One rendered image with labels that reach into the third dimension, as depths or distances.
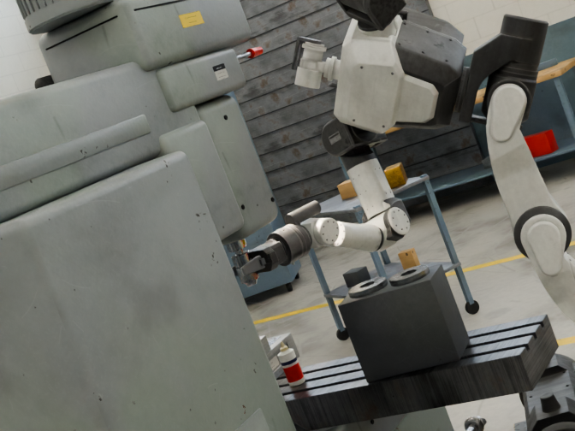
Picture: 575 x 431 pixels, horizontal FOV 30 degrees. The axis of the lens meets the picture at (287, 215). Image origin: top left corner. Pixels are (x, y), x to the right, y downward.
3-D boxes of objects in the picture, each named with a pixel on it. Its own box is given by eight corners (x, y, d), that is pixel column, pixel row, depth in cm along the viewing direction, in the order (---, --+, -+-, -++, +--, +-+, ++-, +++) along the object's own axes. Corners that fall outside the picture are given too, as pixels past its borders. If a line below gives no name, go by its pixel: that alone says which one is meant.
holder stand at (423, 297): (381, 363, 247) (350, 283, 245) (471, 339, 238) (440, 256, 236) (366, 383, 236) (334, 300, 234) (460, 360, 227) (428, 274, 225)
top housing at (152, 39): (174, 72, 274) (151, 11, 272) (257, 37, 260) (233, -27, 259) (59, 108, 234) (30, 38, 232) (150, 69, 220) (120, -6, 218)
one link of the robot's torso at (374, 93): (458, 102, 299) (334, 76, 304) (482, -5, 276) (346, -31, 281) (445, 167, 277) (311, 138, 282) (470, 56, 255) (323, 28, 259)
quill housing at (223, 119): (217, 236, 266) (169, 115, 263) (286, 215, 256) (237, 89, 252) (177, 261, 250) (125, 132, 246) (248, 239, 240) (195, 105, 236)
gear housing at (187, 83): (171, 115, 267) (157, 77, 265) (250, 84, 254) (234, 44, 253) (91, 145, 238) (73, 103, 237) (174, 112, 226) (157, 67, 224)
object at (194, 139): (166, 250, 251) (123, 147, 248) (249, 225, 238) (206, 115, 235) (119, 278, 235) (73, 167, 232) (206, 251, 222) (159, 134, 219)
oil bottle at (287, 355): (294, 381, 259) (278, 339, 258) (308, 378, 257) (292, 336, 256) (287, 388, 256) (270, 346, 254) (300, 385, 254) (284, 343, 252)
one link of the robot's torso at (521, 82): (536, 74, 277) (490, 65, 278) (539, 78, 264) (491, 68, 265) (524, 123, 280) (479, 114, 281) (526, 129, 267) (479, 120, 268)
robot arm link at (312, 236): (283, 259, 268) (315, 242, 275) (311, 260, 260) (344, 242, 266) (270, 217, 265) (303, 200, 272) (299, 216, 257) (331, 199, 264)
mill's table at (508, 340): (139, 430, 301) (127, 404, 300) (559, 346, 237) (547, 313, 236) (88, 470, 281) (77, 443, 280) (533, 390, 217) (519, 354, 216)
